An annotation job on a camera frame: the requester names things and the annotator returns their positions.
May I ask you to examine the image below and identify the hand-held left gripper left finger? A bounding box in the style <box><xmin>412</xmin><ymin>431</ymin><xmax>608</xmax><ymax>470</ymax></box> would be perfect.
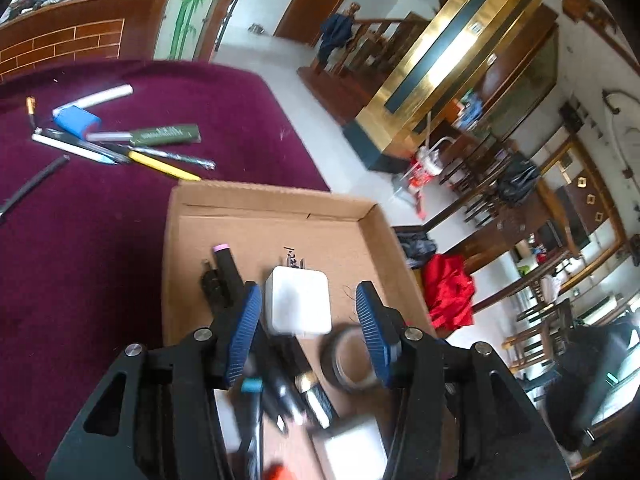
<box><xmin>45</xmin><ymin>281</ymin><xmax>264</xmax><ymax>480</ymax></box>

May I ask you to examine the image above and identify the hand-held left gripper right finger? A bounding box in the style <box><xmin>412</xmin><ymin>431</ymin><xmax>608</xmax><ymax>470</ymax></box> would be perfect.
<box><xmin>354</xmin><ymin>281</ymin><xmax>573</xmax><ymax>480</ymax></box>

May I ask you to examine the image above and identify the white charger cube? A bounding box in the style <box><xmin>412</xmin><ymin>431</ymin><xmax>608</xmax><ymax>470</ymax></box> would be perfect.
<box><xmin>264</xmin><ymin>266</ymin><xmax>332</xmax><ymax>337</ymax></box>

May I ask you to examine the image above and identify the shallow cardboard box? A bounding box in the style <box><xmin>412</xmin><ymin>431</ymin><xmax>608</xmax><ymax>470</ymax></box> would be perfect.
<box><xmin>161</xmin><ymin>180</ymin><xmax>441</xmax><ymax>480</ymax></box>

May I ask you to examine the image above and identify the black tape roll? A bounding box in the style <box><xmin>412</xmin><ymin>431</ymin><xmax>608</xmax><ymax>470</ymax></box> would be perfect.
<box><xmin>320</xmin><ymin>325</ymin><xmax>383</xmax><ymax>395</ymax></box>

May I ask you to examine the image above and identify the wooden chair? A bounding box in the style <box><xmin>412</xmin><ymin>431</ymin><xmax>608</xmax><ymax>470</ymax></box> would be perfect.
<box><xmin>440</xmin><ymin>130</ymin><xmax>517</xmax><ymax>227</ymax></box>
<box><xmin>502</xmin><ymin>300</ymin><xmax>576</xmax><ymax>376</ymax></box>

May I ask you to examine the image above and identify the black pink-tipped tube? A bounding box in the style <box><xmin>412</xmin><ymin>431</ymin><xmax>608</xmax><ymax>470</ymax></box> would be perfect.
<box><xmin>212</xmin><ymin>244</ymin><xmax>242</xmax><ymax>307</ymax></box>

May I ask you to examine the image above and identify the cyan-capped pen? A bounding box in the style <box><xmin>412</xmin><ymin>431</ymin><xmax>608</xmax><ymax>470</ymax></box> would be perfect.
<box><xmin>239</xmin><ymin>379</ymin><xmax>264</xmax><ymax>480</ymax></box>

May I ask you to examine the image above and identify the black and gold lighter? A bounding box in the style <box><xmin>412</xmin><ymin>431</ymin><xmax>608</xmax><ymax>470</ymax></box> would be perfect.
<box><xmin>295</xmin><ymin>372</ymin><xmax>339</xmax><ymax>429</ymax></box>

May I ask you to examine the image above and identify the red cloth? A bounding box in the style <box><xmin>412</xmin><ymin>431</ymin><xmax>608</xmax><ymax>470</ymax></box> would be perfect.
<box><xmin>422</xmin><ymin>254</ymin><xmax>475</xmax><ymax>332</ymax></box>

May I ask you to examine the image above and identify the black cloth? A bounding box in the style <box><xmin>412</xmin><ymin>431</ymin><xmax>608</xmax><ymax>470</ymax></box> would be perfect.
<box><xmin>395</xmin><ymin>227</ymin><xmax>438</xmax><ymax>269</ymax></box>

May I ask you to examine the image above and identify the flat white square box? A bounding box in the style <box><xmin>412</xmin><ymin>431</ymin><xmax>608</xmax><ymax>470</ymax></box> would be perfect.
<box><xmin>312</xmin><ymin>417</ymin><xmax>392</xmax><ymax>480</ymax></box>

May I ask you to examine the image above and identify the maroon tablecloth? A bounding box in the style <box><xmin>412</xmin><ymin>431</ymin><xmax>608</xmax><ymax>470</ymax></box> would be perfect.
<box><xmin>0</xmin><ymin>60</ymin><xmax>331</xmax><ymax>480</ymax></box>

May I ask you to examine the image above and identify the wooden bench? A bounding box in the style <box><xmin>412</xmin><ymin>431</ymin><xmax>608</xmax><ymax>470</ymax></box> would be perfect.
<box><xmin>392</xmin><ymin>180</ymin><xmax>568</xmax><ymax>313</ymax></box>

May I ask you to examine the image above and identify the red and white bag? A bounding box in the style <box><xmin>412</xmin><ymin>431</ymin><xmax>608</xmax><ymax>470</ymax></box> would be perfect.
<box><xmin>400</xmin><ymin>140</ymin><xmax>446</xmax><ymax>211</ymax></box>

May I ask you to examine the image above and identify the dark green glitter pen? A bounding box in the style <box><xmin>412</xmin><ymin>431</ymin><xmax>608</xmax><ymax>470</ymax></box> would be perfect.
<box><xmin>132</xmin><ymin>146</ymin><xmax>217</xmax><ymax>170</ymax></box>

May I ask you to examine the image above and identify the yellow pen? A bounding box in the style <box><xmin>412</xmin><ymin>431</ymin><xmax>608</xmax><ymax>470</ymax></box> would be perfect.
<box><xmin>127</xmin><ymin>150</ymin><xmax>202</xmax><ymax>182</ymax></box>

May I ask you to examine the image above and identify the black bag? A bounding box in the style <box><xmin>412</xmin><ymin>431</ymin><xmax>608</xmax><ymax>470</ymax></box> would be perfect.
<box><xmin>495</xmin><ymin>157</ymin><xmax>542</xmax><ymax>204</ymax></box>

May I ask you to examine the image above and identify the green marker pen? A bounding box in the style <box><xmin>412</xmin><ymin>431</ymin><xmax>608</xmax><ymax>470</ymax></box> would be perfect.
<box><xmin>129</xmin><ymin>123</ymin><xmax>202</xmax><ymax>145</ymax></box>

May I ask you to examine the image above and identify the dark blue pen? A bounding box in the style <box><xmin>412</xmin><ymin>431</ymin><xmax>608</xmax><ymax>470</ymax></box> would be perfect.
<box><xmin>42</xmin><ymin>128</ymin><xmax>132</xmax><ymax>164</ymax></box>

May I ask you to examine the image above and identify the blue bag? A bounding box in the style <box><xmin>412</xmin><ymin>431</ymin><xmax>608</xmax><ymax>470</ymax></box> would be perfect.
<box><xmin>457</xmin><ymin>92</ymin><xmax>484</xmax><ymax>129</ymax></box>

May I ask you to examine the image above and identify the wooden staircase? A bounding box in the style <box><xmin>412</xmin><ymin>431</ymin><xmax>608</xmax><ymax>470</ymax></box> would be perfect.
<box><xmin>297</xmin><ymin>2</ymin><xmax>432</xmax><ymax>126</ymax></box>

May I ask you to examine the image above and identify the long black strip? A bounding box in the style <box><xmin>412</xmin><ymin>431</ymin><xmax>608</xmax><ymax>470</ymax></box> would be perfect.
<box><xmin>0</xmin><ymin>155</ymin><xmax>71</xmax><ymax>222</ymax></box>

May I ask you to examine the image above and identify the white pen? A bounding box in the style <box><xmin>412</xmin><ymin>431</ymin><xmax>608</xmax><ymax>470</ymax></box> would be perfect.
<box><xmin>31</xmin><ymin>132</ymin><xmax>118</xmax><ymax>166</ymax></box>

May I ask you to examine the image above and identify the small blue box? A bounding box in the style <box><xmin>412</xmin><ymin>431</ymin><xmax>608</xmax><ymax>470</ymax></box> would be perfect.
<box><xmin>52</xmin><ymin>102</ymin><xmax>101</xmax><ymax>140</ymax></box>

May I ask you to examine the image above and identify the white tube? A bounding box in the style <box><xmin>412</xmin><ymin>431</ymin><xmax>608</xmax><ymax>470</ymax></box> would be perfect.
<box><xmin>75</xmin><ymin>85</ymin><xmax>134</xmax><ymax>110</ymax></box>

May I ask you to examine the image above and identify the metal stand with tan top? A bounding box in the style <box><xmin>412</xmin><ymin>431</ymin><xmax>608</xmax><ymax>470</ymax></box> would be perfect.
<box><xmin>215</xmin><ymin>0</ymin><xmax>256</xmax><ymax>52</ymax></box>

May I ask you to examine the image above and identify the bamboo print glass panel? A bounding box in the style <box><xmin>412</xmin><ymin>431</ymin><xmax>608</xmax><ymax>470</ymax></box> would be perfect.
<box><xmin>152</xmin><ymin>0</ymin><xmax>232</xmax><ymax>61</ymax></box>

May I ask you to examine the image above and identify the brown wooden door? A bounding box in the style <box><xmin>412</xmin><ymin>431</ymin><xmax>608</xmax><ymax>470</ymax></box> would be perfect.
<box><xmin>274</xmin><ymin>0</ymin><xmax>363</xmax><ymax>46</ymax></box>

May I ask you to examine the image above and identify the wooden counter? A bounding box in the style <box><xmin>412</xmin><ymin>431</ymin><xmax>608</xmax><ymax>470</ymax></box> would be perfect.
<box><xmin>0</xmin><ymin>0</ymin><xmax>171</xmax><ymax>83</ymax></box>

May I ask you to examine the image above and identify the gold framed wall cabinet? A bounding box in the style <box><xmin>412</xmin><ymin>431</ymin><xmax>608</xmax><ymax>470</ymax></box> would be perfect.
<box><xmin>537</xmin><ymin>135</ymin><xmax>629</xmax><ymax>292</ymax></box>

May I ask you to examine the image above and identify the carved wooden wall ornament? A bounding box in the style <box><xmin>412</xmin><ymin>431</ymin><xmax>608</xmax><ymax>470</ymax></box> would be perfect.
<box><xmin>562</xmin><ymin>0</ymin><xmax>619</xmax><ymax>34</ymax></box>

